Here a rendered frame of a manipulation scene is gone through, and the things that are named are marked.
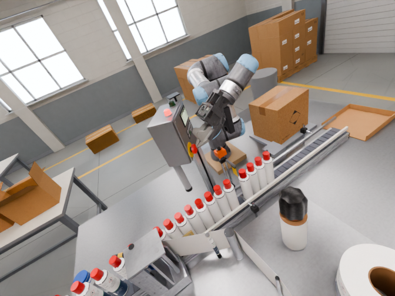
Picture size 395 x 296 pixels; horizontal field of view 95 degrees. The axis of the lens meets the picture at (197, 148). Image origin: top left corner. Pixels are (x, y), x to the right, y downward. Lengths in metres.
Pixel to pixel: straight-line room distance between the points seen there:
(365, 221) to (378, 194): 0.17
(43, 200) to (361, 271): 2.15
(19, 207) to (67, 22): 4.70
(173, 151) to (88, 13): 5.57
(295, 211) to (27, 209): 2.09
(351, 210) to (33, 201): 2.26
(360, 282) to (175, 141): 0.65
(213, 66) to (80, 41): 5.13
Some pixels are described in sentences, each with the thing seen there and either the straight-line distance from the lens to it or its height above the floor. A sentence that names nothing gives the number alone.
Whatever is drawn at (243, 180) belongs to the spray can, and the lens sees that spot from 0.90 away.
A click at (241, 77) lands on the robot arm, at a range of 0.67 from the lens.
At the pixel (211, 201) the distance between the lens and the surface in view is 0.85.
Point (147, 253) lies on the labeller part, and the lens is 0.73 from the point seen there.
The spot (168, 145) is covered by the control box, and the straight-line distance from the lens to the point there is 0.65.
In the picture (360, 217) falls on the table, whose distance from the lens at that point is 1.08.
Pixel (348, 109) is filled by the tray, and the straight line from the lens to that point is 1.74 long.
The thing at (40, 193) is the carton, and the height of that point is 0.95.
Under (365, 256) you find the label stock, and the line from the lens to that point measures 0.77.
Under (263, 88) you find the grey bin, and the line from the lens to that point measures 3.35.
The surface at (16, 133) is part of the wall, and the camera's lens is 6.72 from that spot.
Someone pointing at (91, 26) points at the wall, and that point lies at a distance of 6.03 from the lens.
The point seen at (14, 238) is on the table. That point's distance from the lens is 2.25.
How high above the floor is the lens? 1.71
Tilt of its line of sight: 34 degrees down
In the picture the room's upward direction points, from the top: 23 degrees counter-clockwise
